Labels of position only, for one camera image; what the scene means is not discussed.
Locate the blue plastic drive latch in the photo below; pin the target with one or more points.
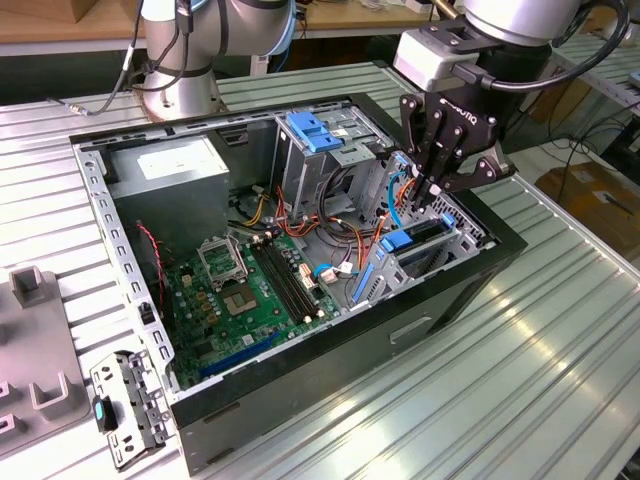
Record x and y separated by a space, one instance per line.
312 132

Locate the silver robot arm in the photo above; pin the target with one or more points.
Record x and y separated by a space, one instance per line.
520 20

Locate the black PC case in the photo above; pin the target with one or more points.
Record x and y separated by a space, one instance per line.
325 380

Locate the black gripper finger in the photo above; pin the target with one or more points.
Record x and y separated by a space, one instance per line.
482 171
412 125

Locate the black case fan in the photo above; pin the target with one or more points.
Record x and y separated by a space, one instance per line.
147 265

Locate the blue expansion slot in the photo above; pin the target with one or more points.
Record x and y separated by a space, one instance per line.
235 356

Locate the green motherboard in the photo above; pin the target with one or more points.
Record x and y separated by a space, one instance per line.
260 335

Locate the hard disk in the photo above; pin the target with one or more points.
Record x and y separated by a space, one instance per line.
425 231

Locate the grey optical drive cage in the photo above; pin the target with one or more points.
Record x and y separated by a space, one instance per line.
300 175

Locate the grey metal disk bay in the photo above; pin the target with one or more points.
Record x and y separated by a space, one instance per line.
465 245

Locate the large cardboard box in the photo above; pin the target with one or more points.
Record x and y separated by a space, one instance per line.
585 200

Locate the brown cardboard box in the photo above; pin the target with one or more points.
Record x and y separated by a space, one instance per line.
560 105

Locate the metal slot bracket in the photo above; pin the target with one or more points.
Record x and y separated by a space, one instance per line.
112 387

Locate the black RAM slot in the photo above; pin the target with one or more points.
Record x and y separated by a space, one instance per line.
284 281
291 278
298 275
278 284

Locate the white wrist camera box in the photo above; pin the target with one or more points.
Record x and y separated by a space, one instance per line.
425 60

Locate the grey power supply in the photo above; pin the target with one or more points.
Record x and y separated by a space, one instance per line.
170 210

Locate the CPU socket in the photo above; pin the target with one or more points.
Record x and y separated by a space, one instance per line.
240 302

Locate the grey parts rack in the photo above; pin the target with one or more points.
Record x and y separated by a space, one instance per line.
35 340

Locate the wooden desk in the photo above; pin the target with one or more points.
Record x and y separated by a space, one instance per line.
350 17

